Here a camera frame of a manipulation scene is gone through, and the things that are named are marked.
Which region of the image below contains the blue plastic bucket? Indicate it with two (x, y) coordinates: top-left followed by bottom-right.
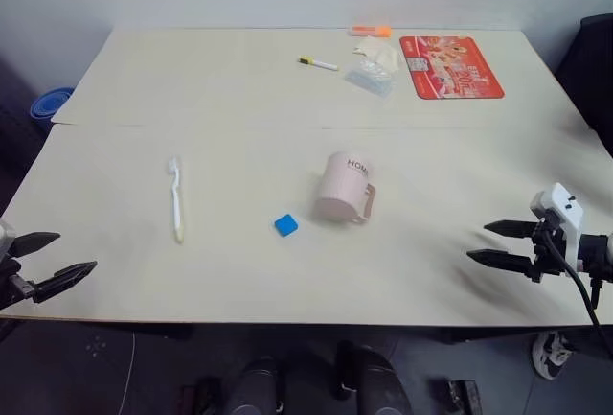
(29, 86), (76, 125)

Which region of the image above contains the white and yellow toothbrush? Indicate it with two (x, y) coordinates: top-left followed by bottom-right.
(166, 155), (187, 244)

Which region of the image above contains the black chair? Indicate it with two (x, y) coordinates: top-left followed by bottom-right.
(554, 13), (613, 158)

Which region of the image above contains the white marker pen black cap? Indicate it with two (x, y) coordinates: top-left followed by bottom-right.
(298, 55), (340, 73)

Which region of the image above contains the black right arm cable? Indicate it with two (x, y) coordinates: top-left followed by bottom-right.
(543, 221), (613, 340)

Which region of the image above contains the orange highlighter pen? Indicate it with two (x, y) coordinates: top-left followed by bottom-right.
(351, 24), (393, 39)

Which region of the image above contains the clear plastic bag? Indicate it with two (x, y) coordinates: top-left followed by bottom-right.
(343, 60), (397, 99)

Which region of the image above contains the red printed mouse pad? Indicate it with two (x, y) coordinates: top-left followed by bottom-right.
(397, 34), (507, 101)

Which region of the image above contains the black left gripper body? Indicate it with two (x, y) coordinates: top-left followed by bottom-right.
(0, 255), (37, 311)

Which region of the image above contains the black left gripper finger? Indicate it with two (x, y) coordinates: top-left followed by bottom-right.
(11, 231), (62, 258)
(31, 261), (99, 304)

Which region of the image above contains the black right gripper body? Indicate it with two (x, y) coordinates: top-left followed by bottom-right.
(529, 210), (577, 286)

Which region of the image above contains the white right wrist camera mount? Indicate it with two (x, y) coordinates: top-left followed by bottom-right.
(529, 181), (586, 273)

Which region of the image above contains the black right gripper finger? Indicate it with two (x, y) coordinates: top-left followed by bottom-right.
(483, 219), (536, 241)
(465, 248), (536, 279)

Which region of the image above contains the white and black sneaker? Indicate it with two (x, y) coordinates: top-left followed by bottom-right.
(531, 330), (577, 380)

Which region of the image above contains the dark rounded shape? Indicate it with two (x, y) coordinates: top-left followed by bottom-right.
(333, 339), (414, 415)
(223, 356), (284, 415)

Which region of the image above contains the small blue square block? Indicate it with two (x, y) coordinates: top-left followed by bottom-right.
(273, 213), (299, 238)

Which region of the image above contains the pink plastic mug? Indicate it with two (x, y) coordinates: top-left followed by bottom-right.
(312, 150), (378, 226)

